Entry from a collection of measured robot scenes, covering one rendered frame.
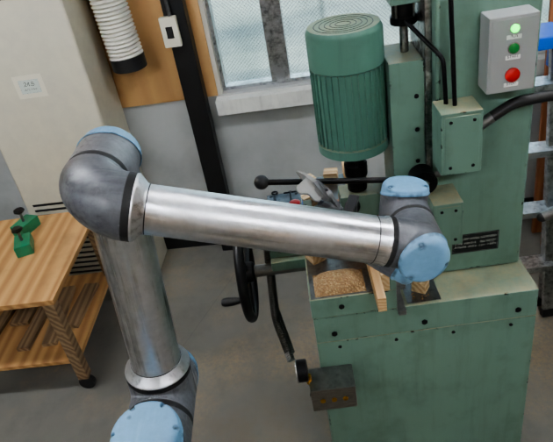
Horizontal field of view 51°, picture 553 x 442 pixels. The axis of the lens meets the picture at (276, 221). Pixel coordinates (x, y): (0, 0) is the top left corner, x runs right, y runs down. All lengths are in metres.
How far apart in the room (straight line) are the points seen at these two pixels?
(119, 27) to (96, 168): 1.72
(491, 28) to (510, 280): 0.67
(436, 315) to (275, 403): 1.01
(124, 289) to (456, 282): 0.86
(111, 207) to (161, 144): 2.10
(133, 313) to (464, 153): 0.79
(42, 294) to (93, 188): 1.49
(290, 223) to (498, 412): 1.14
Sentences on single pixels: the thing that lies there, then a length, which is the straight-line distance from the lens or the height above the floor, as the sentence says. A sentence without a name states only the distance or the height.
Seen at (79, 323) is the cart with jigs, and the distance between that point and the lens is 2.77.
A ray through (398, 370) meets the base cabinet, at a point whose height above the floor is 0.57.
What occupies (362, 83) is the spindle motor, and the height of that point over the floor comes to 1.35.
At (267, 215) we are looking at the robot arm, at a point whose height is 1.33.
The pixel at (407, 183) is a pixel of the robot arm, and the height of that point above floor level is 1.26.
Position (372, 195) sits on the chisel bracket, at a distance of 1.54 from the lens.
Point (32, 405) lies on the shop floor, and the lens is 2.80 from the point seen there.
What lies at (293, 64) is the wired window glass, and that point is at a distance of 2.87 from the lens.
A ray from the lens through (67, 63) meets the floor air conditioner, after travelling 2.66.
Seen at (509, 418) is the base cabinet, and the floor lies 0.30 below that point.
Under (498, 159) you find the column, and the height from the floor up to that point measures 1.13.
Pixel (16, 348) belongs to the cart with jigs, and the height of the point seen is 0.18.
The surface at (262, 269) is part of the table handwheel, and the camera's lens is 1.68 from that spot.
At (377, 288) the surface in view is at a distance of 1.38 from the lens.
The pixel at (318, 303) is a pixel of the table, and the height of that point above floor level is 0.89.
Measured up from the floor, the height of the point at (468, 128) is 1.26.
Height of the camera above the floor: 1.84
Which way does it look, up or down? 33 degrees down
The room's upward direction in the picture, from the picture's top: 10 degrees counter-clockwise
